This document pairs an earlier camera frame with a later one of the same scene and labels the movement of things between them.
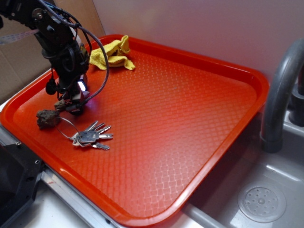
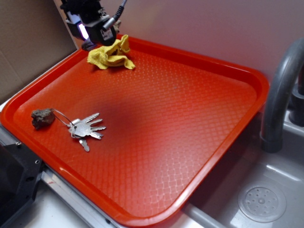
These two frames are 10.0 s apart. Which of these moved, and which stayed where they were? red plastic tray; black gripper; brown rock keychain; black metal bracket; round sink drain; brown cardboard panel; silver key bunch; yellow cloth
Moved: silver key bunch; black gripper; brown rock keychain
Stayed: red plastic tray; black metal bracket; round sink drain; brown cardboard panel; yellow cloth
